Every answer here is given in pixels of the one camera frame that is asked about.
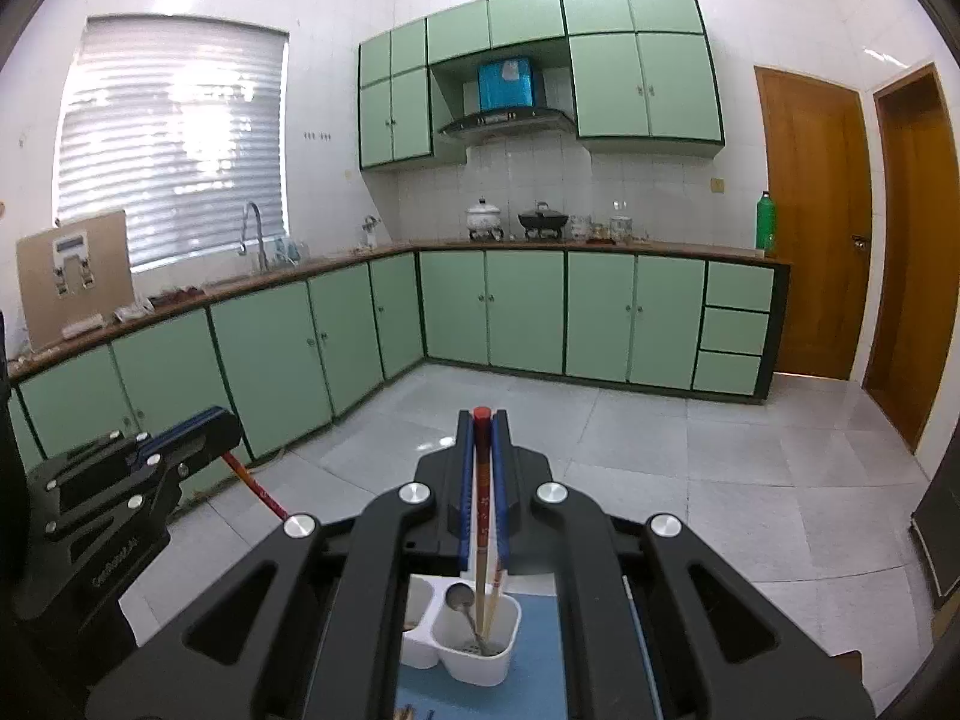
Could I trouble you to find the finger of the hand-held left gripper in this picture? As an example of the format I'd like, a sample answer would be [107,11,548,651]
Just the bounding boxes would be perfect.
[43,413,245,542]
[26,406,225,497]

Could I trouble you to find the metal spoon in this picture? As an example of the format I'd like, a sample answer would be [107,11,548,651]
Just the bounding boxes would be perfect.
[445,582,492,655]

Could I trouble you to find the blue table mat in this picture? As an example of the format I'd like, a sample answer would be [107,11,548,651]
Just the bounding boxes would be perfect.
[394,577,665,720]

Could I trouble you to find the printed cardboard box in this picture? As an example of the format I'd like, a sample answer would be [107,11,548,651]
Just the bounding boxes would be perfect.
[16,210,136,350]

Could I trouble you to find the white two-compartment utensil holder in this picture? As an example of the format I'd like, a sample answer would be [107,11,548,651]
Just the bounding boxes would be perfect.
[401,576,522,689]

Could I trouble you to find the closed wooden door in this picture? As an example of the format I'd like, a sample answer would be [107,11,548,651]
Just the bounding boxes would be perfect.
[754,65,872,381]

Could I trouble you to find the white window blind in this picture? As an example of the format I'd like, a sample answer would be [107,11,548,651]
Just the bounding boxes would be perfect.
[52,15,291,272]

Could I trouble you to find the white lidded pot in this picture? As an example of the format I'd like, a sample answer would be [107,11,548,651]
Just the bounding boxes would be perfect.
[465,197,502,239]

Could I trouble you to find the green base cabinets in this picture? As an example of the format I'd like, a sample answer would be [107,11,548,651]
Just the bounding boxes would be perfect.
[0,244,792,481]

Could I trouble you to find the black lidded wok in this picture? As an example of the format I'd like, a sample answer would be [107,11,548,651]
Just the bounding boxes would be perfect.
[517,202,571,239]

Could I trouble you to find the crumpled cloth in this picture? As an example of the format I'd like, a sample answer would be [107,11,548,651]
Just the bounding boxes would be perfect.
[112,286,207,320]

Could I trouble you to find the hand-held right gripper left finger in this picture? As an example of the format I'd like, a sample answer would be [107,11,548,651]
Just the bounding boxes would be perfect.
[86,409,478,720]

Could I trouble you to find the green wall cabinets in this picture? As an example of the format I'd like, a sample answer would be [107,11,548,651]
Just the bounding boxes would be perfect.
[357,0,727,172]

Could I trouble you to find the black range hood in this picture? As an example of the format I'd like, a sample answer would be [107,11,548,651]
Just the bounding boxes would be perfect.
[437,56,577,145]

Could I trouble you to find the metal sink faucet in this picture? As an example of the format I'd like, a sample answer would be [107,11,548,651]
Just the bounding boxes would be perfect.
[238,201,269,272]

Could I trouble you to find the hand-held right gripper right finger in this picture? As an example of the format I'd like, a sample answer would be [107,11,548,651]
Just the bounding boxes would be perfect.
[490,410,876,720]

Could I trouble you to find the red-tipped bamboo chopstick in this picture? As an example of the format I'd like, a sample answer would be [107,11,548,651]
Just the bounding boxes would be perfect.
[482,565,506,640]
[219,451,292,522]
[471,406,494,646]

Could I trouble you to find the green drawer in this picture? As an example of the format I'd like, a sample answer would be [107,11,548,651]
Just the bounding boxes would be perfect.
[700,307,771,356]
[705,260,775,314]
[694,351,767,396]

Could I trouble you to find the wooden door with frame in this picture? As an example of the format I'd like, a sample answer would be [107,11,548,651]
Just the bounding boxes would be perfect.
[862,62,960,455]

